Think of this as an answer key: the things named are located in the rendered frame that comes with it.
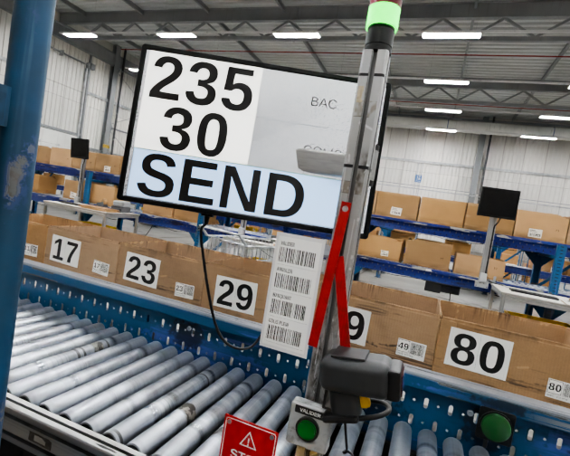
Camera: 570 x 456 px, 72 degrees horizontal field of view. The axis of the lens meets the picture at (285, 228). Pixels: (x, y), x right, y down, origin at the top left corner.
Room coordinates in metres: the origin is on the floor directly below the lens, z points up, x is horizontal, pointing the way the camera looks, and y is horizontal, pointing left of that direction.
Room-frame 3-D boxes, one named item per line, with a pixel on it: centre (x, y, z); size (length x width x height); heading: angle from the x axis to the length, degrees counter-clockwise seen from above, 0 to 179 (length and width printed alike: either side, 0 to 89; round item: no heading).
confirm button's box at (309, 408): (0.61, -0.09, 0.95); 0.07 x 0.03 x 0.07; 70
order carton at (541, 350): (1.19, -0.72, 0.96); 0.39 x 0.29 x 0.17; 70
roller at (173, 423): (1.03, 0.16, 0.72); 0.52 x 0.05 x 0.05; 160
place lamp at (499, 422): (1.00, -0.62, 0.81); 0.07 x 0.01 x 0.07; 70
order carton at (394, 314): (1.33, -0.35, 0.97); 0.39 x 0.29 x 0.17; 70
